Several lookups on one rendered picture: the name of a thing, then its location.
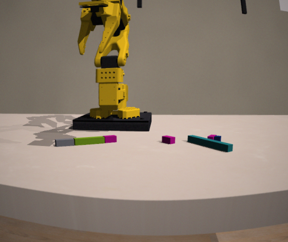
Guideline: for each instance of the turquoise rod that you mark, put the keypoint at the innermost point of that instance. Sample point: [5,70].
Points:
[218,145]

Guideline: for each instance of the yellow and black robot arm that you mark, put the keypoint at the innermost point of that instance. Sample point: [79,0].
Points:
[112,94]

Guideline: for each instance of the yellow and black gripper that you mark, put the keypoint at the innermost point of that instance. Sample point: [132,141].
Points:
[98,13]

